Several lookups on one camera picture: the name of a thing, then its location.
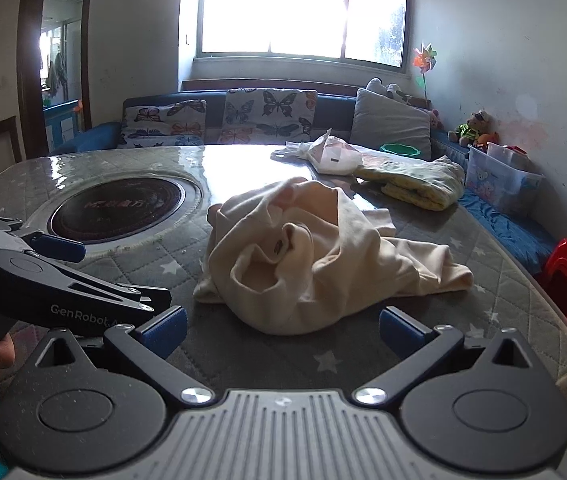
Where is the round black induction cooktop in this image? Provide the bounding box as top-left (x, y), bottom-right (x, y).
top-left (48, 177), bottom-right (186, 245)

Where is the grey quilted star table mat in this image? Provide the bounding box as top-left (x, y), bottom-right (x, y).
top-left (0, 145), bottom-right (567, 391)

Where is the clear plastic storage box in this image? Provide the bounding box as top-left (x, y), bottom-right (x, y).
top-left (466, 148), bottom-right (545, 217)

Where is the folded yellow green blanket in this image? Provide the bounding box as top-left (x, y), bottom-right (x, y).
top-left (354, 153), bottom-right (466, 211)

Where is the left butterfly cushion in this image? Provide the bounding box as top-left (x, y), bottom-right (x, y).
top-left (117, 100), bottom-right (207, 148)

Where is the blue sofa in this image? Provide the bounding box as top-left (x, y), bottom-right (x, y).
top-left (52, 91), bottom-right (557, 275)

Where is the blue cabinet in doorway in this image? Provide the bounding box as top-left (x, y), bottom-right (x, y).
top-left (44, 100), bottom-right (82, 151)

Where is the cream sweatshirt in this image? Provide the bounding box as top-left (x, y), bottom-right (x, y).
top-left (193, 178), bottom-right (473, 336)

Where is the teddy bear toy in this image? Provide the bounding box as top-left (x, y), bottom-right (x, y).
top-left (448, 110), bottom-right (499, 151)

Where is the pink white packaged garment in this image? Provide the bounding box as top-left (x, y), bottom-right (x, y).
top-left (270, 129), bottom-right (363, 176)

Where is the white plush toy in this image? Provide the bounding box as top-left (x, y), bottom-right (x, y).
top-left (366, 78), bottom-right (411, 104)

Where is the colourful paper pinwheel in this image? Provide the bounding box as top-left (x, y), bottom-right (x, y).
top-left (413, 44), bottom-right (437, 101)

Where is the grey pillow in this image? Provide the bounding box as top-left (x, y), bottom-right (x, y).
top-left (349, 89), bottom-right (432, 160)

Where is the right butterfly cushion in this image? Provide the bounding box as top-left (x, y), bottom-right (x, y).
top-left (217, 88), bottom-right (318, 145)

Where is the green plastic bowl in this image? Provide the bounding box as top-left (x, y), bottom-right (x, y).
top-left (380, 143), bottom-right (421, 157)

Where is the butterfly cushion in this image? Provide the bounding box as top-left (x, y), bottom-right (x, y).
top-left (117, 100), bottom-right (207, 148)
top-left (217, 88), bottom-right (318, 145)

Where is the window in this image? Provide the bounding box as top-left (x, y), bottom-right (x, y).
top-left (198, 0), bottom-right (409, 70)

